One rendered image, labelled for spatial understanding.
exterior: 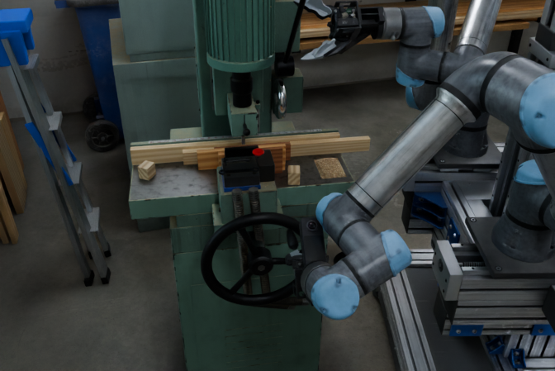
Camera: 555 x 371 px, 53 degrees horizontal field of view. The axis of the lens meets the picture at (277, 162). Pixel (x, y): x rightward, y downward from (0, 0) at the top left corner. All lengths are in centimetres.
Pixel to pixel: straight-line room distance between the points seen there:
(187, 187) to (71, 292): 122
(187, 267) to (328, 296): 72
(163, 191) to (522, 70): 91
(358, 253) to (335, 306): 11
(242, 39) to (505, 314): 98
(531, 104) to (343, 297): 44
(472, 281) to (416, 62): 56
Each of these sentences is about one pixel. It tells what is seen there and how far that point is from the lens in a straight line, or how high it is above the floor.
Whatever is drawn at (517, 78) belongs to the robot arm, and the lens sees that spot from 103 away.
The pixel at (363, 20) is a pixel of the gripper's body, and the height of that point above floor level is 133.
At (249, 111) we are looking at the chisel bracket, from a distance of 149.
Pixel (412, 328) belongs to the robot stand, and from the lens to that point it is 207.
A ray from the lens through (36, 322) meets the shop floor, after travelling 252.
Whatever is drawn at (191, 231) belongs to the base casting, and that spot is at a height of 78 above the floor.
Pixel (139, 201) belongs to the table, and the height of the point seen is 90.
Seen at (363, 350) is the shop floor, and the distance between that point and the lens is 227.
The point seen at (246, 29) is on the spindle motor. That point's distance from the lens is 135.
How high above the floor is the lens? 173
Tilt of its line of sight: 31 degrees down
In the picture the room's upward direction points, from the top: 1 degrees clockwise
